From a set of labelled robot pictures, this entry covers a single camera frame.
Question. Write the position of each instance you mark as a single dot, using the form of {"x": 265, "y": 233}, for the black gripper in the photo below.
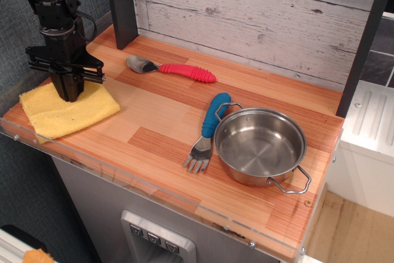
{"x": 63, "y": 55}

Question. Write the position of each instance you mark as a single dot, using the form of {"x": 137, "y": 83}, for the yellow cloth napkin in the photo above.
{"x": 52, "y": 117}

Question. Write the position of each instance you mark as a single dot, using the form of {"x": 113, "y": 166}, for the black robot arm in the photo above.
{"x": 58, "y": 17}

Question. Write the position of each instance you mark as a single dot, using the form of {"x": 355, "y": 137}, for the clear acrylic edge guard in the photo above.
{"x": 151, "y": 165}

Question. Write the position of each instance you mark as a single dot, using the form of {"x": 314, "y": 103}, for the orange object at corner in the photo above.
{"x": 37, "y": 256}

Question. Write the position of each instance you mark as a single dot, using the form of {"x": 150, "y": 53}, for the grey dispenser button panel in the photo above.
{"x": 151, "y": 242}

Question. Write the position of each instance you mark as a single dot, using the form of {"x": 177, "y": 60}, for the small steel pot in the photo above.
{"x": 260, "y": 147}

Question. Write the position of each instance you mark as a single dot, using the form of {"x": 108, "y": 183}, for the white toy sink unit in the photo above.
{"x": 362, "y": 164}

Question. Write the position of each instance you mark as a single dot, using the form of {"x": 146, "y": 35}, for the red handled spoon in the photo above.
{"x": 142, "y": 66}

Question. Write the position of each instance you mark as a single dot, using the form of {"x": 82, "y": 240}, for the blue handled fork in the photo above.
{"x": 200, "y": 154}

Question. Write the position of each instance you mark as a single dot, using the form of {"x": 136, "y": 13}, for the dark grey right post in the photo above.
{"x": 372, "y": 24}

